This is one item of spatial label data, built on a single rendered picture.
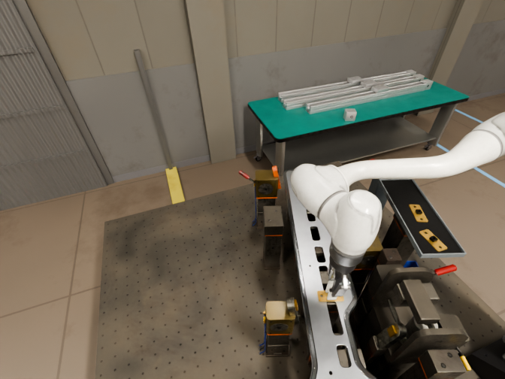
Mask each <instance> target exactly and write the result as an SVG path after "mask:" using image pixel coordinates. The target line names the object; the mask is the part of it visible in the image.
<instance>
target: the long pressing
mask: <svg viewBox="0 0 505 379"><path fill-rule="evenodd" d="M293 171H294V170H287V171H284V172H283V179H284V185H285V190H286V199H287V205H288V210H289V219H290V224H291V230H292V239H293V244H294V249H295V258H296V264H297V269H298V278H299V284H300V288H301V298H302V303H303V309H304V318H305V323H306V328H307V337H308V343H309V348H310V357H311V362H312V371H311V375H310V379H377V378H376V377H375V376H373V375H372V374H371V373H370V372H369V371H368V370H367V369H366V368H365V367H364V366H363V365H362V363H361V360H360V358H359V355H358V350H357V347H356V343H355V339H354V335H353V333H352V327H351V325H350V321H349V315H350V314H351V313H352V311H353V309H354V308H355V306H356V305H357V303H358V295H357V292H356V290H355V285H354V283H353V280H352V276H351V273H349V277H348V279H347V280H346V282H347V283H348V284H349V285H350V290H347V291H346V292H345V293H344V295H343V297H344V301H343V302H335V304H336V306H337V312H338V315H339V318H340V324H341V327H342V330H343V334H342V335H335V334H334V333H333V329H332V326H331V320H330V316H329V312H328V306H327V303H328V302H320V301H319V298H318V294H317V291H319V290H324V289H323V285H322V279H321V275H320V271H319V267H320V266H326V267H327V269H328V267H329V256H330V253H329V247H330V243H331V236H330V234H329V233H328V230H327V229H326V228H325V226H324V225H323V223H322V222H321V221H320V220H319V219H318V218H317V217H316V216H314V217H315V221H309V220H308V217H307V209H306V208H305V207H304V206H303V205H302V204H301V203H300V201H299V200H298V198H297V197H296V196H295V194H294V193H293V191H292V185H291V175H292V172H293ZM311 227H316V228H317V229H318V233H319V238H320V240H319V241H314V240H313V238H312V234H311V231H310V228H311ZM315 247H321V248H322V250H323V253H324V257H325V262H318V261H317V258H316V251H315ZM309 265H311V267H310V266H309ZM337 346H345V347H346V349H347V351H348V355H349V361H350V364H351V365H350V367H343V366H341V365H340V360H339V356H338V353H337ZM330 371H332V375H330V374H329V372H330Z"/></svg>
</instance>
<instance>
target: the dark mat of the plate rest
mask: <svg viewBox="0 0 505 379"><path fill-rule="evenodd" d="M381 181H382V183H383V185H384V187H385V188H386V190H387V192H388V194H389V195H390V197H391V199H392V201H393V202H394V204H395V206H396V208H397V209H398V211H399V213H400V215H401V217H402V218H403V220H404V222H405V223H406V225H407V228H408V229H409V230H410V233H411V234H412V236H413V238H414V239H415V241H416V243H417V244H418V246H419V249H420V250H421V252H422V253H423V254H425V253H463V252H462V251H461V249H460V247H459V246H458V245H457V244H456V242H455V241H454V239H453V238H452V236H451V235H450V234H449V232H448V231H447V229H446V227H445V226H444V225H443V224H442V222H441V221H440V219H439V218H438V216H437V215H436V214H435V213H434V211H433V209H432V208H431V206H430V205H429V204H428V202H427V201H426V199H425V198H424V196H423V195H422V194H421V193H420V191H419V189H418V188H417V186H416V185H415V184H414V182H413V181H412V180H381ZM409 205H420V207H421V209H422V211H423V212H424V214H425V216H426V218H427V220H428V222H426V223H423V222H417V221H416V219H415V217H414V216H413V213H412V211H411V210H410V207H409ZM426 229H429V230H430V231H431V232H432V233H433V234H434V235H435V236H436V237H437V238H438V239H439V240H440V241H441V242H442V243H443V244H444V245H446V246H447V250H443V251H440V252H438V251H436V250H435V249H434V248H433V247H432V246H431V245H430V244H429V243H428V242H427V241H426V240H425V239H424V238H423V237H422V236H421V235H420V234H419V232H420V231H422V230H426Z"/></svg>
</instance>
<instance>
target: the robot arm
mask: <svg viewBox="0 0 505 379"><path fill-rule="evenodd" d="M502 156H505V112H503V113H501V114H498V115H496V116H494V117H492V118H490V119H488V120H486V121H485V122H483V123H481V124H479V125H478V126H477V127H476V128H474V129H473V130H472V131H471V132H469V133H468V134H467V135H465V136H464V137H463V138H462V139H461V141H460V142H459V143H458V144H457V145H456V146H455V147H453V148H452V149H451V150H450V151H449V152H448V153H445V154H443V155H440V156H432V157H422V158H408V159H379V160H368V161H360V162H353V163H350V164H347V165H343V166H341V167H336V166H334V165H327V166H319V165H318V166H315V165H312V164H303V165H300V166H298V167H297V168H296V169H295V170H294V171H293V172H292V175H291V185H292V191H293V193H294V194H295V196H296V197H297V198H298V200H299V201H300V203H301V204H302V205H303V206H304V207H305V208H306V209H307V210H308V211H309V212H310V213H311V214H313V215H314V216H316V217H317V218H318V219H319V220H320V221H321V222H322V223H323V225H324V226H325V228H326V229H327V230H328V233H329V234H330V236H331V243H330V247H329V253H330V256H329V267H328V274H329V277H328V279H329V282H328V285H327V287H326V290H325V292H326V293H328V296H327V300H336V298H337V297H338V296H343V295H344V293H345V292H346V291H347V290H350V285H349V284H348V283H347V282H346V280H347V279H348V277H349V273H350V272H351V271H353V270H354V269H355V267H356V266H357V264H359V263H360V262H361V261H362V259H363V256H364V254H365V253H366V251H367V249H368V248H369V246H371V245H372V243H373V241H374V239H375V237H376V235H377V233H378V231H379V228H380V223H381V219H382V205H381V202H380V200H379V199H378V198H377V197H376V196H375V195H374V194H373V193H370V192H368V191H366V190H362V189H357V190H353V191H351V192H349V186H350V185H351V184H352V183H354V182H356V181H358V180H364V179H431V178H440V177H449V176H453V175H456V174H460V173H462V172H464V171H467V170H470V169H472V168H475V167H477V166H479V165H483V164H486V163H488V162H491V161H493V160H495V159H497V158H499V157H502Z"/></svg>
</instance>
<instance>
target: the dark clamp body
mask: <svg viewBox="0 0 505 379"><path fill-rule="evenodd" d="M395 268H403V266H402V265H400V264H397V265H377V266H376V268H375V270H374V272H373V274H372V276H371V278H370V280H369V281H368V282H367V285H368V288H367V291H366V293H365V294H364V297H363V298H361V299H360V301H359V303H358V305H357V306H356V308H355V310H354V312H352V313H351V315H352V319H353V323H354V326H355V330H359V329H360V328H361V326H362V325H363V323H364V321H365V320H366V318H367V316H368V315H369V313H370V312H371V310H372V307H371V305H370V302H371V301H372V299H373V297H374V296H375V294H376V292H377V290H378V289H379V287H380V285H381V283H382V282H383V280H384V278H385V277H386V275H387V274H388V272H389V271H391V270H392V269H395Z"/></svg>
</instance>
